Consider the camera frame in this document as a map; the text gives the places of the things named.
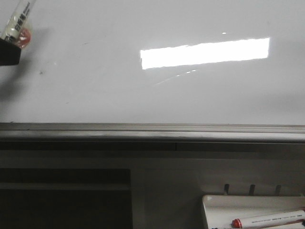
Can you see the dark tray hook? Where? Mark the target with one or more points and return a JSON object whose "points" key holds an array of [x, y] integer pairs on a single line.
{"points": [[226, 189], [251, 189], [277, 190]]}

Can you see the grey aluminium whiteboard frame rail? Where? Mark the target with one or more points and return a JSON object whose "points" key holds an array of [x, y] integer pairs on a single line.
{"points": [[106, 132]]}

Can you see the red round magnet taped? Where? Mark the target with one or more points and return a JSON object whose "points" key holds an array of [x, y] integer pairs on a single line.
{"points": [[24, 38]]}

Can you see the white accessory tray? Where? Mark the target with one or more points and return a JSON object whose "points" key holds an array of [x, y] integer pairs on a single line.
{"points": [[219, 211]]}

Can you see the white whiteboard marker black tip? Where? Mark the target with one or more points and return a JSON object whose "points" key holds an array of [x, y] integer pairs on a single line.
{"points": [[17, 21]]}

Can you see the dark tray hook right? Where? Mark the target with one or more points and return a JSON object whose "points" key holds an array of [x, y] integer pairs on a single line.
{"points": [[277, 190]]}

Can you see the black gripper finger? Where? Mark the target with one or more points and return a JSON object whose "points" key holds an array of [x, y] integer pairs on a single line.
{"points": [[9, 53]]}

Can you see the dark tray hook middle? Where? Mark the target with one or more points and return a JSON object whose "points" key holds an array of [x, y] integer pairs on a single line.
{"points": [[251, 189]]}

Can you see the white marker with red cap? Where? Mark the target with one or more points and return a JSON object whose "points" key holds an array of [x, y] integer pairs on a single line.
{"points": [[270, 220]]}

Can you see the dark tray hook left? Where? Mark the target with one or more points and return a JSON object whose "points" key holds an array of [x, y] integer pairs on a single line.
{"points": [[226, 189]]}

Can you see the white whiteboard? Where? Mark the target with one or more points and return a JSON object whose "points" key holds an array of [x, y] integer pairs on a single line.
{"points": [[160, 61]]}

